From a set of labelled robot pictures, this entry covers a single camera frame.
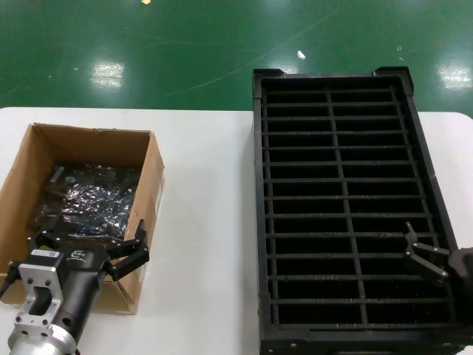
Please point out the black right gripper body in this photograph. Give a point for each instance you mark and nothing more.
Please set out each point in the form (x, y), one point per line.
(462, 270)

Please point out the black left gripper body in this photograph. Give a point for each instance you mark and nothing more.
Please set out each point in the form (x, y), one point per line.
(81, 273)

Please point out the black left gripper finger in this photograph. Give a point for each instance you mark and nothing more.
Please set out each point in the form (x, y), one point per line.
(46, 240)
(129, 259)

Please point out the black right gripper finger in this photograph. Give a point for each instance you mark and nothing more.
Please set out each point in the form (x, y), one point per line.
(430, 254)

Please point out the translucent grey antistatic bag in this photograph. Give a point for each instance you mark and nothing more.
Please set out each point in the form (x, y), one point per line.
(111, 174)

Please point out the brown cardboard box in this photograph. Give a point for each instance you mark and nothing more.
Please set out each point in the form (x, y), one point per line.
(148, 177)

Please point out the black slotted container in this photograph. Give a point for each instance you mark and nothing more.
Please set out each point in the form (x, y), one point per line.
(258, 185)

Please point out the white floor scrap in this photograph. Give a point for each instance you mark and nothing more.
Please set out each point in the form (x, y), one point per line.
(301, 54)

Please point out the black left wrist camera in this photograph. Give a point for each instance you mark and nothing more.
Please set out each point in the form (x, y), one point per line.
(44, 255)

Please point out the silver left camera bracket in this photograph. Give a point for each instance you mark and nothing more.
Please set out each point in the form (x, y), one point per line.
(37, 273)

